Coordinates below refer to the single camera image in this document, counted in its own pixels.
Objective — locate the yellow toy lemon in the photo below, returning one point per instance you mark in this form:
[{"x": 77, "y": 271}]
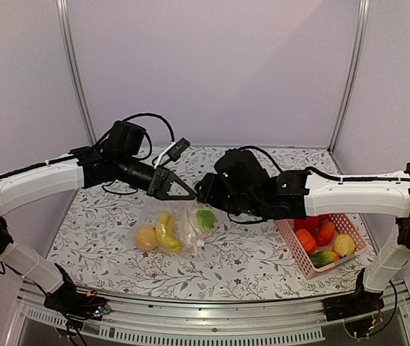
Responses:
[{"x": 145, "y": 238}]

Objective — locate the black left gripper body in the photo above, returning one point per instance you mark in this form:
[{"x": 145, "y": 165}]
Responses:
[{"x": 156, "y": 182}]

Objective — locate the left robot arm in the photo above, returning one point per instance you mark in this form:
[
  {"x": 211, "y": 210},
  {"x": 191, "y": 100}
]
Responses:
[{"x": 114, "y": 157}]

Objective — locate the aluminium frame post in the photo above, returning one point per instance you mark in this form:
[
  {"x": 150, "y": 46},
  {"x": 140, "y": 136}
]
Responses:
[
  {"x": 358, "y": 42},
  {"x": 73, "y": 67}
]

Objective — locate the orange toy tangerine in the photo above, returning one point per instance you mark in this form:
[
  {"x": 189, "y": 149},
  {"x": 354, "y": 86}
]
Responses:
[{"x": 306, "y": 240}]

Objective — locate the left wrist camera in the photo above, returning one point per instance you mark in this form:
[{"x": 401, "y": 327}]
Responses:
[{"x": 172, "y": 153}]

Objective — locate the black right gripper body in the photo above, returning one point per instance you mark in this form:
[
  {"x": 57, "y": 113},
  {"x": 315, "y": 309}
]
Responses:
[{"x": 217, "y": 199}]

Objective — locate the red toy apple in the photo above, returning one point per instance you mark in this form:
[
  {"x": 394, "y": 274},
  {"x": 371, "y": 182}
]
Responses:
[
  {"x": 310, "y": 224},
  {"x": 322, "y": 218}
]

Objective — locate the front aluminium rail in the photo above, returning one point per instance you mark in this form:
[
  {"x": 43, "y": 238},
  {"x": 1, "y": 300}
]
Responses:
[{"x": 138, "y": 320}]

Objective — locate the white toy cauliflower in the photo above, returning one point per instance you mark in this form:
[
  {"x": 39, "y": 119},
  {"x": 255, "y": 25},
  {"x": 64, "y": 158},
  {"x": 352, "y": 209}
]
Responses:
[{"x": 195, "y": 222}]

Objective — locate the left aluminium frame post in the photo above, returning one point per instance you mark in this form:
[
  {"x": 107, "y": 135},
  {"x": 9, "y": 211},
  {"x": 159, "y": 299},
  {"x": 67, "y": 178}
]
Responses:
[{"x": 73, "y": 67}]

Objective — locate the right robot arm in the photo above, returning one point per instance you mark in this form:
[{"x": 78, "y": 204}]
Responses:
[{"x": 239, "y": 185}]

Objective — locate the clear zip top bag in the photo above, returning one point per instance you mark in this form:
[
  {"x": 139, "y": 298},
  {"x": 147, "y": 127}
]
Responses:
[{"x": 150, "y": 213}]

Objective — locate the red orange toy mango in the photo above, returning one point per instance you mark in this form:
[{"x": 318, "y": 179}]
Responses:
[{"x": 325, "y": 234}]

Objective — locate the yellow toy banana bunch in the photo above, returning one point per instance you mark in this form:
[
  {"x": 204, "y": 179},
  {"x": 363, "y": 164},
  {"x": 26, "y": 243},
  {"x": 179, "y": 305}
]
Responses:
[{"x": 164, "y": 232}]

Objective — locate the yellow toy corn piece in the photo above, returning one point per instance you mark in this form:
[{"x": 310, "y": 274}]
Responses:
[{"x": 344, "y": 245}]

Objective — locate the small circuit board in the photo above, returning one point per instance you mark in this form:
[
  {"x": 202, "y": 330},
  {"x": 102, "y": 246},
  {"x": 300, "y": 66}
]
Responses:
[{"x": 99, "y": 310}]

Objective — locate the green orange toy mango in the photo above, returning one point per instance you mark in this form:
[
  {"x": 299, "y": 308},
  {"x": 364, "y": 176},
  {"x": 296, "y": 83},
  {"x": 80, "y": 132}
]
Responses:
[{"x": 324, "y": 258}]

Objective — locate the right aluminium frame post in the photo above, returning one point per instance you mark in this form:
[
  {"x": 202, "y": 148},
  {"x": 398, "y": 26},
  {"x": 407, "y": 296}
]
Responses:
[{"x": 358, "y": 42}]

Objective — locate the pink plastic basket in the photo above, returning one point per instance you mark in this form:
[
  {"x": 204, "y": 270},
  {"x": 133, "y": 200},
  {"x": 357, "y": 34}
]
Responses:
[{"x": 343, "y": 226}]

